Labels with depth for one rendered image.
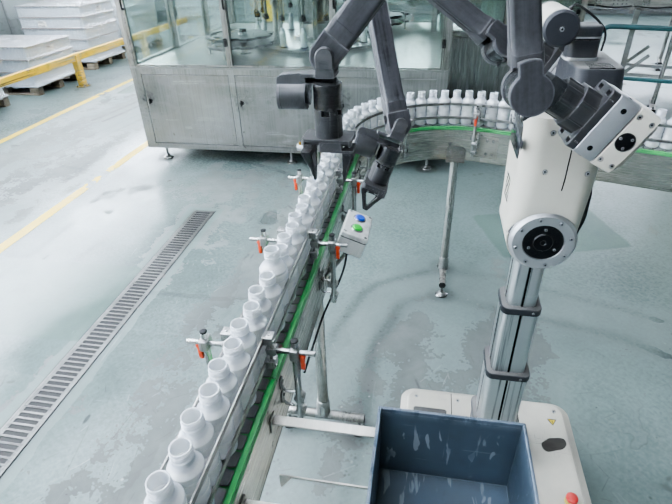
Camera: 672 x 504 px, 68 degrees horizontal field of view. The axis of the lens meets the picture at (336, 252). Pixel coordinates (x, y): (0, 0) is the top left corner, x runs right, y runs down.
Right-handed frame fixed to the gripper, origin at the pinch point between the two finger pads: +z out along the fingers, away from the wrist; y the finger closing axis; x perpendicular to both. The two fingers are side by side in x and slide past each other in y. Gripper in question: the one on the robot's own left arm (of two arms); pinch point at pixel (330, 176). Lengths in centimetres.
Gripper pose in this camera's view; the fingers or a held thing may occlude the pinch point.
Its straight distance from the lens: 108.1
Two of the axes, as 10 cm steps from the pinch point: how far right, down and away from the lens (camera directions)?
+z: 0.2, 8.5, 5.3
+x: 1.8, -5.3, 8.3
